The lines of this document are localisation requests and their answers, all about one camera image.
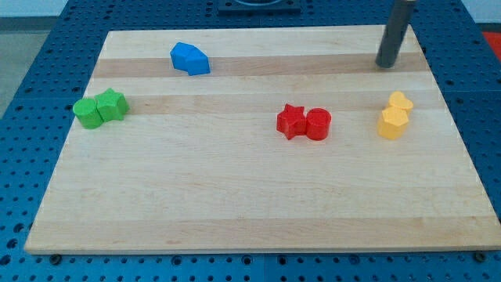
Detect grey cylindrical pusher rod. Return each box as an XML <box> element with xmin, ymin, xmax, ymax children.
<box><xmin>375</xmin><ymin>0</ymin><xmax>416</xmax><ymax>68</ymax></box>

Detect yellow heart block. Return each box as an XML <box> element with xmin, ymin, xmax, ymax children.
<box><xmin>387</xmin><ymin>91</ymin><xmax>414</xmax><ymax>115</ymax></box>

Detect wooden board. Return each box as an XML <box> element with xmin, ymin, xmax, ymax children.
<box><xmin>25</xmin><ymin>25</ymin><xmax>500</xmax><ymax>255</ymax></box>

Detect yellow hexagon block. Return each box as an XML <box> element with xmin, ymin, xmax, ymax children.
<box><xmin>377</xmin><ymin>107</ymin><xmax>409</xmax><ymax>140</ymax></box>

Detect red cylinder block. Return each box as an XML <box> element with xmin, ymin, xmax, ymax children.
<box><xmin>306</xmin><ymin>108</ymin><xmax>332</xmax><ymax>141</ymax></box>

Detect red star block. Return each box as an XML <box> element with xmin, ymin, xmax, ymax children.
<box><xmin>276</xmin><ymin>103</ymin><xmax>307</xmax><ymax>139</ymax></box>

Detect blue cube block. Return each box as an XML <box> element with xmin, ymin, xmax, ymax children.
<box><xmin>186</xmin><ymin>49</ymin><xmax>211</xmax><ymax>76</ymax></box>

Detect blue crescent block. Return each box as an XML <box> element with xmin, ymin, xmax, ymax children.
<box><xmin>170</xmin><ymin>42</ymin><xmax>195</xmax><ymax>71</ymax></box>

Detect green star block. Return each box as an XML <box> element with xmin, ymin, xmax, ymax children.
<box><xmin>95</xmin><ymin>88</ymin><xmax>130</xmax><ymax>122</ymax></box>

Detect green cylinder block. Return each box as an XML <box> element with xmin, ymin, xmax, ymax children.
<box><xmin>73</xmin><ymin>98</ymin><xmax>103</xmax><ymax>129</ymax></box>

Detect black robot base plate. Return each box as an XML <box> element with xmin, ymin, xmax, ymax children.
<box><xmin>215</xmin><ymin>0</ymin><xmax>301</xmax><ymax>15</ymax></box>

